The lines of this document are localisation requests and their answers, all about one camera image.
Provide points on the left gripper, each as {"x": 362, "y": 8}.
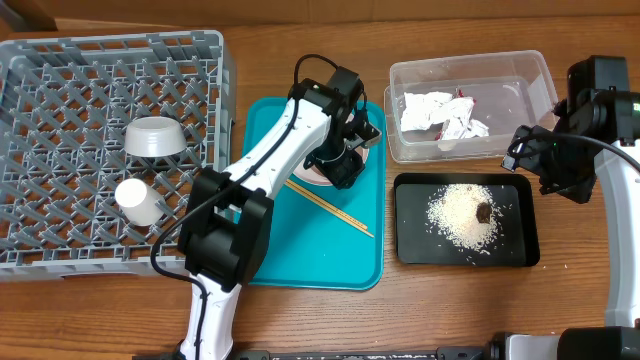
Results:
{"x": 347, "y": 172}

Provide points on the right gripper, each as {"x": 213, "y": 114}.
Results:
{"x": 565, "y": 181}

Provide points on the wooden chopstick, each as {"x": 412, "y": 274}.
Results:
{"x": 340, "y": 218}
{"x": 335, "y": 209}

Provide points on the white wrapper waste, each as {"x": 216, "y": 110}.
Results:
{"x": 449, "y": 115}

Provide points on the brown food scrap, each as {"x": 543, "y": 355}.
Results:
{"x": 484, "y": 213}

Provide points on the pile of white rice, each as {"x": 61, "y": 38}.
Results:
{"x": 451, "y": 213}

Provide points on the grey bowl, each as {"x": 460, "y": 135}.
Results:
{"x": 154, "y": 136}

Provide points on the white paper cup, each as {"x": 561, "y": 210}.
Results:
{"x": 137, "y": 201}

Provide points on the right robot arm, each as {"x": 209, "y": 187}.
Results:
{"x": 595, "y": 141}

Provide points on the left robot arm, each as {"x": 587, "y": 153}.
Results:
{"x": 226, "y": 233}

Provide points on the clear plastic waste bin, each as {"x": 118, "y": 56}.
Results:
{"x": 509, "y": 89}

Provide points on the grey plastic dishwasher rack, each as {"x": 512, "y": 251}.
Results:
{"x": 65, "y": 106}

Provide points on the large white plate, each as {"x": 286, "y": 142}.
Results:
{"x": 314, "y": 177}

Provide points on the black rectangular tray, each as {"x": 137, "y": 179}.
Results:
{"x": 519, "y": 246}

